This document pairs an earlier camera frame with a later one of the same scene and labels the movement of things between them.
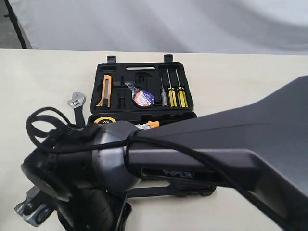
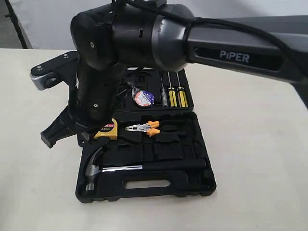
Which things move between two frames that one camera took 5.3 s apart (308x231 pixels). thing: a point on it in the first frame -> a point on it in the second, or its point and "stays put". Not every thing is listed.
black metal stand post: x=12 y=15 stays put
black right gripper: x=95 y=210 -> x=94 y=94
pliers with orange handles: x=147 y=125 stays put
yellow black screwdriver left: x=172 y=98 stays put
